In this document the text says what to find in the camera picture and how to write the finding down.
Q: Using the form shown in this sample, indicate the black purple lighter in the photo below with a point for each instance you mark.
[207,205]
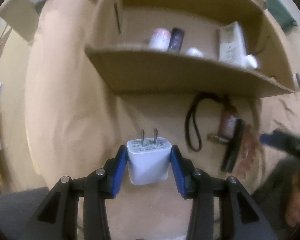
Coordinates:
[176,40]

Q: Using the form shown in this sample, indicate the gold black battery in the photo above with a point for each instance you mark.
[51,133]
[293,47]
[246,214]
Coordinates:
[217,139]

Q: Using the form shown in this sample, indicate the brown cardboard box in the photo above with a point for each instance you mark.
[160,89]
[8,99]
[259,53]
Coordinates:
[118,48]

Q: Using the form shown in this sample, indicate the white earbuds case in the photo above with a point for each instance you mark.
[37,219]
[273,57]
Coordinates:
[194,52]

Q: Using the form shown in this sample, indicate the pink perfume bottle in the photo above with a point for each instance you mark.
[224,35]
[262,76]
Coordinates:
[228,120]

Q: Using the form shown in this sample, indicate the green pillow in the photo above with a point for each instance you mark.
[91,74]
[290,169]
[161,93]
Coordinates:
[281,15]

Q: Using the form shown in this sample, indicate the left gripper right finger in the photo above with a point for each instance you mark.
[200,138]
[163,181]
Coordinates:
[240,216]

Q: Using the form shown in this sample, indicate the white red-label pill bottle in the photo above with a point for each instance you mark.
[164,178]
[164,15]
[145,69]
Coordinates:
[160,39]

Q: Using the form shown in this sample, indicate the white box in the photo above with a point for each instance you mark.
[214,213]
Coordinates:
[232,45]

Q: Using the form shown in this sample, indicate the person right hand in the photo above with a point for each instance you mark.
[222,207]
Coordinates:
[292,215]

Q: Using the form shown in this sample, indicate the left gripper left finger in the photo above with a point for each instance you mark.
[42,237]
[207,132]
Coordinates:
[56,216]

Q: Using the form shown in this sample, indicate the small white bottle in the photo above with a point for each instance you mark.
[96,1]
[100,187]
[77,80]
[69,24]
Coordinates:
[251,61]

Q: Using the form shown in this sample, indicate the large cardboard box on floor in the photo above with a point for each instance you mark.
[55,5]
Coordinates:
[21,15]

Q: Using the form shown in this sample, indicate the white usb charger plug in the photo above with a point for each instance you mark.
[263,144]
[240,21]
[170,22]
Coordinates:
[149,159]

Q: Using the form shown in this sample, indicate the tan bed sheet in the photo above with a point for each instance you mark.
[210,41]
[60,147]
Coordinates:
[74,123]

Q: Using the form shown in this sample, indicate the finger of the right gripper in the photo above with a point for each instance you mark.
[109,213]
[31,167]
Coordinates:
[270,139]

